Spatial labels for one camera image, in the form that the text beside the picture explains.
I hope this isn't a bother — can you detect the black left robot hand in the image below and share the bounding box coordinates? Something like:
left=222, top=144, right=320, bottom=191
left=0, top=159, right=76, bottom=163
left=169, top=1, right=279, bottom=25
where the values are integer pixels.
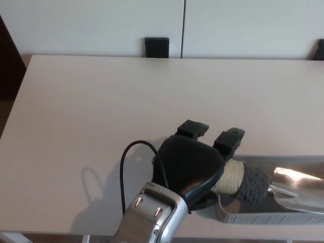
left=151, top=119, right=246, bottom=212

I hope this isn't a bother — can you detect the metal shovel with handle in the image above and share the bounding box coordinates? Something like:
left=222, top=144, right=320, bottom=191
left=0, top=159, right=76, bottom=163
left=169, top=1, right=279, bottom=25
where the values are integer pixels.
left=214, top=159, right=324, bottom=215

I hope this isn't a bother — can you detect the grey rectangular container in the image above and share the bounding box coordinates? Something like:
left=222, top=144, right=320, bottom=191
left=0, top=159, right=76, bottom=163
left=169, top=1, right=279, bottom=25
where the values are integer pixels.
left=194, top=154, right=324, bottom=225

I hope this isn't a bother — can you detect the white cabinet door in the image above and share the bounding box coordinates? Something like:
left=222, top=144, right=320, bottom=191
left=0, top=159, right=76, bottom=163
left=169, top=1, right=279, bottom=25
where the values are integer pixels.
left=185, top=0, right=324, bottom=61
left=0, top=0, right=183, bottom=58

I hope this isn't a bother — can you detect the dark brown wooden panel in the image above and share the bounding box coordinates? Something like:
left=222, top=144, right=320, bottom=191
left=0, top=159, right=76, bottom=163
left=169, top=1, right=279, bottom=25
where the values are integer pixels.
left=0, top=14, right=27, bottom=101

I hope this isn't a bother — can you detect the black cabinet handle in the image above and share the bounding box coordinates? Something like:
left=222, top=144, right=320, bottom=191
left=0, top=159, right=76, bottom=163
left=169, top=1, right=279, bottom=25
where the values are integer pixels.
left=310, top=38, right=324, bottom=61
left=144, top=37, right=170, bottom=58

